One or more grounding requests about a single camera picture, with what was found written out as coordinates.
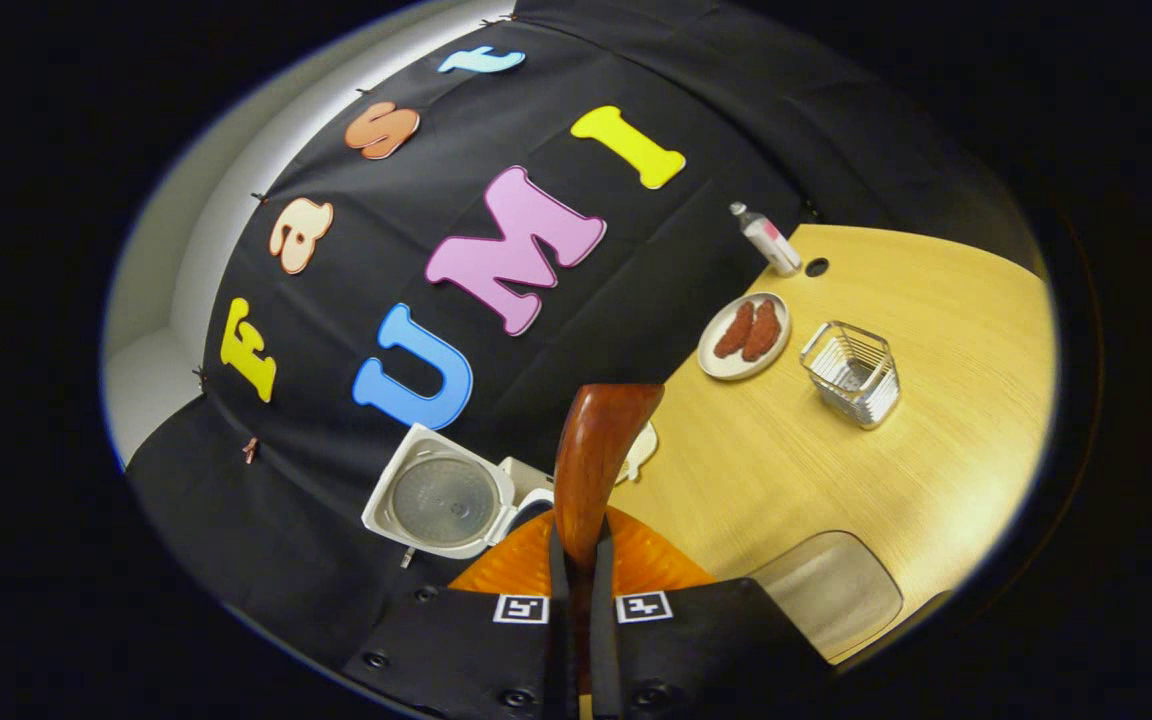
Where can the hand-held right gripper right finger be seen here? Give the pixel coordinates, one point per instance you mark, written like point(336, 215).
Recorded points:
point(696, 650)

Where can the small pink label bottle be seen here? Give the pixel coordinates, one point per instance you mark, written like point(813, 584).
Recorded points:
point(771, 242)

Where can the red sausage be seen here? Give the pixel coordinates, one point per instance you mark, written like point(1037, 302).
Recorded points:
point(734, 330)
point(762, 330)

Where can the white round plate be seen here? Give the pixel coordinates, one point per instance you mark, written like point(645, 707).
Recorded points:
point(721, 365)

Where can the white divided grain dish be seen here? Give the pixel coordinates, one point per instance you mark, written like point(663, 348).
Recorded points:
point(644, 450)

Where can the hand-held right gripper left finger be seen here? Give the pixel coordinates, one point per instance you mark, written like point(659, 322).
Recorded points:
point(466, 650)

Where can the white rice cooker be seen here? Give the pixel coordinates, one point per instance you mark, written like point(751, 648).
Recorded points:
point(441, 500)

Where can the pink cloth clip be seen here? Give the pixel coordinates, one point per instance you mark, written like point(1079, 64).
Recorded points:
point(250, 450)

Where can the clear box of rice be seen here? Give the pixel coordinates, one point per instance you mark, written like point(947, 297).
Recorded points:
point(826, 595)

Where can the brown wooden spoon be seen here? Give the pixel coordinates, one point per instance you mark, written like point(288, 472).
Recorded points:
point(596, 450)

